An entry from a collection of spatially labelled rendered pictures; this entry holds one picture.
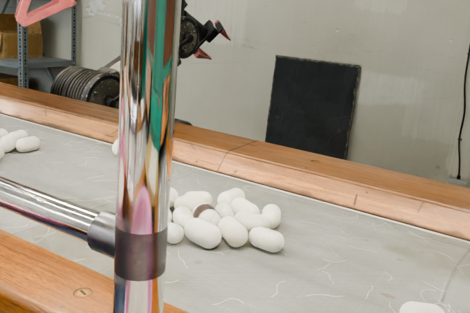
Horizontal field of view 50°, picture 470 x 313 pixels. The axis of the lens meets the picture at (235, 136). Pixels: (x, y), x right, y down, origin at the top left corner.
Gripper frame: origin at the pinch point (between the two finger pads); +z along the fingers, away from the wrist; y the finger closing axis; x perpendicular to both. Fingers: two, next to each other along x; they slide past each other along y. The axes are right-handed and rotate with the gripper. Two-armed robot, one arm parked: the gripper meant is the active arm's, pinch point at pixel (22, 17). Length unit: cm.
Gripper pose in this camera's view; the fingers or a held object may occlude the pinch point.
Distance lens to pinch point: 80.7
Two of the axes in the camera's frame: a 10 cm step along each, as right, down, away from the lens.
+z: -6.5, 7.6, -0.8
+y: -4.1, -2.6, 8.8
